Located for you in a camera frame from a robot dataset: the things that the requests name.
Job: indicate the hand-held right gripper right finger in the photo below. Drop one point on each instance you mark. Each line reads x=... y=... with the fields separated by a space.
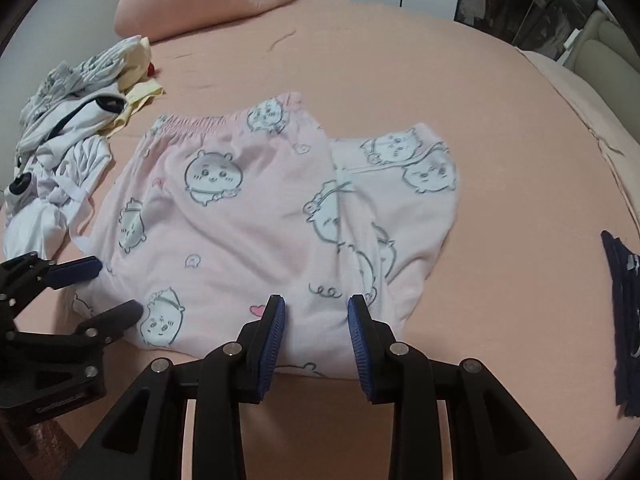
x=362 y=355

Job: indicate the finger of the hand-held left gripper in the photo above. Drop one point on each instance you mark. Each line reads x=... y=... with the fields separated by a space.
x=115 y=317
x=75 y=271

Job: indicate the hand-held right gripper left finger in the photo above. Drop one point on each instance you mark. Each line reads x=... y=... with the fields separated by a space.
x=267 y=355

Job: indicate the pink cartoon print pants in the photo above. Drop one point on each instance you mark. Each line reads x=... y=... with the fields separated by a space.
x=225 y=220

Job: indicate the pale plain garment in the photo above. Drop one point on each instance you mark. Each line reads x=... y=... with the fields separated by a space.
x=55 y=195

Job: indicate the pale garment with dark trim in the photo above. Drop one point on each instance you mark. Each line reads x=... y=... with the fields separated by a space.
x=75 y=120

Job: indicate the pale yellow garment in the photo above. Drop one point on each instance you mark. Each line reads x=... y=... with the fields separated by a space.
x=140 y=95

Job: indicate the bed with pink sheet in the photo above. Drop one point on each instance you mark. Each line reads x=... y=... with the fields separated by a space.
x=500 y=160

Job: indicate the folded navy garment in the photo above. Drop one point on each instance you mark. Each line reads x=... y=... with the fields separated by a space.
x=625 y=320

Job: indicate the rolled pink quilt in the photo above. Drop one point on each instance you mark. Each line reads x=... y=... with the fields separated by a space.
x=190 y=5

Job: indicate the dark glass door closet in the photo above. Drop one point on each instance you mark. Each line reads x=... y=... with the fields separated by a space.
x=520 y=0

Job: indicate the upholstered headboard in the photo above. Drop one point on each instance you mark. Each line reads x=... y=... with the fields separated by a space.
x=615 y=45

